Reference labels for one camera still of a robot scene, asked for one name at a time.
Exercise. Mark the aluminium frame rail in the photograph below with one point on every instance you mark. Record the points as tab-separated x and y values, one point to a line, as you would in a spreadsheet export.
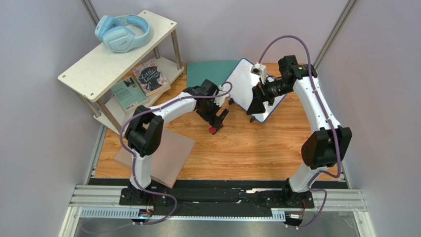
104	207

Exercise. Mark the pink square board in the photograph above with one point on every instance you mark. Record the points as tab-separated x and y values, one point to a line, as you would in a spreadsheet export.
165	164

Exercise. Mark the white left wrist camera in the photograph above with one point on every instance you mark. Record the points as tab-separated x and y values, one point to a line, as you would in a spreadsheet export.
223	95

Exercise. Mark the light blue headphones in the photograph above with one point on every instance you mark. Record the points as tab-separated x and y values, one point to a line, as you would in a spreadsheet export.
117	37

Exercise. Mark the floral cover book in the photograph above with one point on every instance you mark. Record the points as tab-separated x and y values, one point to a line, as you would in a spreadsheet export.
151	78

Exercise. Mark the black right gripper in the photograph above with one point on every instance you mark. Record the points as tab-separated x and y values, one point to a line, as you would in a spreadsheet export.
260	93

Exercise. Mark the teal cover book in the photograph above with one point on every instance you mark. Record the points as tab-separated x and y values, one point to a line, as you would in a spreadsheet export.
129	95

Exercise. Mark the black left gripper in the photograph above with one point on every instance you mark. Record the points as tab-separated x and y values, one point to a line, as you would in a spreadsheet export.
212	117

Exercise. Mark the red whiteboard eraser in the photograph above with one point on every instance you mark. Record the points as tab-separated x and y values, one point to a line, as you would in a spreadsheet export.
215	130

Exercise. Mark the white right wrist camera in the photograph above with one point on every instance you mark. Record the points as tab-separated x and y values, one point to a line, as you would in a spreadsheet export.
261	71

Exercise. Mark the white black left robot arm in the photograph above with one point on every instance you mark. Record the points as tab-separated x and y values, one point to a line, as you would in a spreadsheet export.
141	134

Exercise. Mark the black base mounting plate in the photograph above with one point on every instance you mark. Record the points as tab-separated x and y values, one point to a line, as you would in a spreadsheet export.
225	198

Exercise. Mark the teal mat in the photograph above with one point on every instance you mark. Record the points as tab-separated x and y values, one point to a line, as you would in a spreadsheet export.
215	71

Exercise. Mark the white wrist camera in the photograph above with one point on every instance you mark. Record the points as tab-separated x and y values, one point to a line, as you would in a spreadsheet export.
261	71
223	95

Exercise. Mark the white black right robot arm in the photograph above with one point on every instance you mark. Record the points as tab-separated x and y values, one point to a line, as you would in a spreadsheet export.
328	141

